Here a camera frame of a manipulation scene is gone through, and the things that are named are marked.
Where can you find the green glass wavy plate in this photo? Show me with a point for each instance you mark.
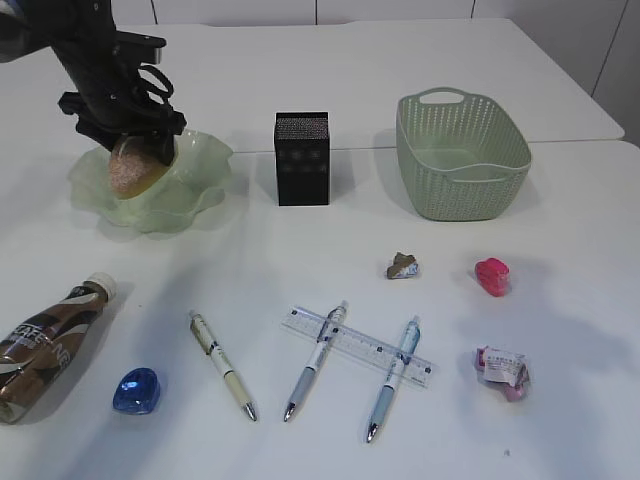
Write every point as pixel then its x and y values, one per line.
pixel 194 183

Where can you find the pink pencil sharpener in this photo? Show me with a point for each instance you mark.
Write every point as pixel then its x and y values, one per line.
pixel 493 275

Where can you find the beige pen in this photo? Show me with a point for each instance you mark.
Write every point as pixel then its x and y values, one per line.
pixel 213 349

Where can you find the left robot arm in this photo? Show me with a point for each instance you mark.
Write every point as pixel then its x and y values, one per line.
pixel 26 26

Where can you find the bread roll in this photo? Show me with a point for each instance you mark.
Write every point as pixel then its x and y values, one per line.
pixel 133 167

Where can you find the black pen holder box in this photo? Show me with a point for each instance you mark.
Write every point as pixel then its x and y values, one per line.
pixel 302 157

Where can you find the light blue pen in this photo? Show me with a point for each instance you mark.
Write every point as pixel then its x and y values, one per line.
pixel 402 358

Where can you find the green plastic basket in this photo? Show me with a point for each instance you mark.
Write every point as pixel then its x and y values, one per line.
pixel 461 156

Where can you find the clear plastic ruler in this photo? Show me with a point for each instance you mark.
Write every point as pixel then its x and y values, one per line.
pixel 371 351

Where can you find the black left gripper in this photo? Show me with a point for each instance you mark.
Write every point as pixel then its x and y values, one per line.
pixel 113 96

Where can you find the Nescafe coffee bottle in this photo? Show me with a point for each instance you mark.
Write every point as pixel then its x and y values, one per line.
pixel 40 348

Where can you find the grey blue pen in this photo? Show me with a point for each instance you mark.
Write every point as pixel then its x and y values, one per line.
pixel 325 328

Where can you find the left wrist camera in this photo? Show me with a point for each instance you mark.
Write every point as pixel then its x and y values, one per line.
pixel 140 48

